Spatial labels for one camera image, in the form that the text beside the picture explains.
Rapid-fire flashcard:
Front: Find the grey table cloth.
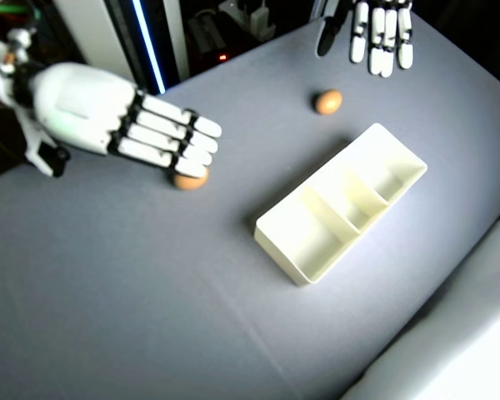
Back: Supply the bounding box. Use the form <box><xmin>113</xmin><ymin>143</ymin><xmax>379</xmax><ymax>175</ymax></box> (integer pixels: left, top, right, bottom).
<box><xmin>0</xmin><ymin>10</ymin><xmax>500</xmax><ymax>400</ymax></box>

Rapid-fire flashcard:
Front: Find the white three-well tray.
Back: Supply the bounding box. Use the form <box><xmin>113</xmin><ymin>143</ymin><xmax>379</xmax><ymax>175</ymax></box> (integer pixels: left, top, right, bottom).
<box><xmin>253</xmin><ymin>122</ymin><xmax>429</xmax><ymax>288</ymax></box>

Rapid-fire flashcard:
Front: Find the black device with red light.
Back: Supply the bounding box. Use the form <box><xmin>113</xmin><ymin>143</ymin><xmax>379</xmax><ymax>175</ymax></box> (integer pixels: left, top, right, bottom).
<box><xmin>186</xmin><ymin>7</ymin><xmax>253</xmax><ymax>77</ymax></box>

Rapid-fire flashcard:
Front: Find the white panel with blue light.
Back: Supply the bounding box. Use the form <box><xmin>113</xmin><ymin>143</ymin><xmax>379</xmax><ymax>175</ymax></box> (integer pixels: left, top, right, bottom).
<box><xmin>52</xmin><ymin>0</ymin><xmax>193</xmax><ymax>96</ymax></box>

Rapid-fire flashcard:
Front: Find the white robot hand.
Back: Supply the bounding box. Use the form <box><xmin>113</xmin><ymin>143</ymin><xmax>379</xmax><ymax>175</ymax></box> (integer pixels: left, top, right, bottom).
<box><xmin>28</xmin><ymin>62</ymin><xmax>223</xmax><ymax>181</ymax></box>
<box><xmin>315</xmin><ymin>0</ymin><xmax>415</xmax><ymax>79</ymax></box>

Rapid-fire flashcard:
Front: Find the white power adapter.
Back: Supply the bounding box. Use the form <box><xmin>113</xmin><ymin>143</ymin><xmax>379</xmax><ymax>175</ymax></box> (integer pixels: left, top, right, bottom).
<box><xmin>219</xmin><ymin>0</ymin><xmax>277</xmax><ymax>43</ymax></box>

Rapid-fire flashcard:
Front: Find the brown egg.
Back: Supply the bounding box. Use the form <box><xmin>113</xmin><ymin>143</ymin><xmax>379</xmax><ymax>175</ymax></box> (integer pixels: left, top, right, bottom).
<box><xmin>172</xmin><ymin>166</ymin><xmax>212</xmax><ymax>192</ymax></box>
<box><xmin>314</xmin><ymin>88</ymin><xmax>344</xmax><ymax>116</ymax></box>

